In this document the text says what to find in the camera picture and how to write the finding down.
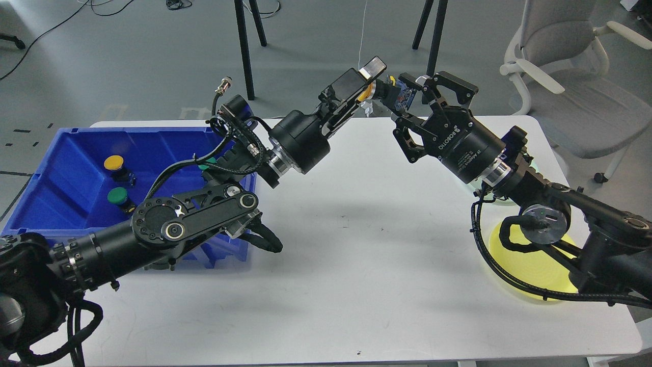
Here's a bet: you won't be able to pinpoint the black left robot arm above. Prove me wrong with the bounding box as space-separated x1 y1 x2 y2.
2 57 387 366

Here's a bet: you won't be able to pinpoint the black floor cable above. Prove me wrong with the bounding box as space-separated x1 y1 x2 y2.
0 0 135 81

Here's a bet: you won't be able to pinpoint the yellow plate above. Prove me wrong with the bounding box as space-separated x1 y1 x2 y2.
487 221 578 304

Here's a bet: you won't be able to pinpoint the blue plastic bin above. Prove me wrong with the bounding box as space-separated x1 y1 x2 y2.
2 126 259 269

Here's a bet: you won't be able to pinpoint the grey office chair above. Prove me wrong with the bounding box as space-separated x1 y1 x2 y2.
499 1 650 184

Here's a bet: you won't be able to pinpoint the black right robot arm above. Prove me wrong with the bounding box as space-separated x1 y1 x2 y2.
385 72 651 308

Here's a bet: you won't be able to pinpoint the yellow push button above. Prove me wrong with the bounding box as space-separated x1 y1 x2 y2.
357 76 417 111
104 155 137 187

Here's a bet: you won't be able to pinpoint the green push button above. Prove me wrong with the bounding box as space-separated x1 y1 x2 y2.
106 187 136 214
198 157 216 171

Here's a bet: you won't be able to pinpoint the pale green plate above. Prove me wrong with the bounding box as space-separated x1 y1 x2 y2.
463 155 539 206

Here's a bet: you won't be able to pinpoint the black tripod legs left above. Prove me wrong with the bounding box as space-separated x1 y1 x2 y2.
233 0 268 101

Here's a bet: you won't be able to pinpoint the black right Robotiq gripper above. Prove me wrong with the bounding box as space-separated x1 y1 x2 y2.
392 71 507 185

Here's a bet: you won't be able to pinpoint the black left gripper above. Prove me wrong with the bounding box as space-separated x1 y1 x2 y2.
262 56 387 188

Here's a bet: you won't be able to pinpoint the white cable with plug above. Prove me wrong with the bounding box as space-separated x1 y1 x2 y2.
357 0 370 69

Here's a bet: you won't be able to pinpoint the black tripod legs right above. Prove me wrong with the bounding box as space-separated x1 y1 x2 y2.
412 0 449 82

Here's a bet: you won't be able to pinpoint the black tripod legs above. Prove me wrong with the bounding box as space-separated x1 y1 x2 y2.
233 0 268 101
412 0 449 82

